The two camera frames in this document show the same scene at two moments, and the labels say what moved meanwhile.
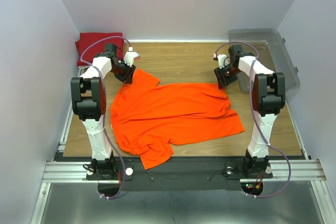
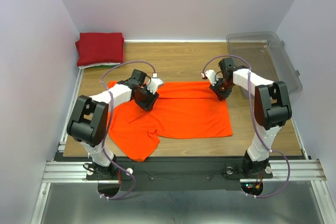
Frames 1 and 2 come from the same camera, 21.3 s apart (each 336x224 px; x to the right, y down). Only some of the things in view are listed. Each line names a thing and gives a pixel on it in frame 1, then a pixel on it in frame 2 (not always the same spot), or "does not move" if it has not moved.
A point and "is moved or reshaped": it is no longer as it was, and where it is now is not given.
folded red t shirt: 85,39 does not move
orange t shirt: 148,117 is moved or reshaped
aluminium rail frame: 57,170 does not move
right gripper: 222,80 to 221,95
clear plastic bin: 269,47 does not move
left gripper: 127,77 to 148,105
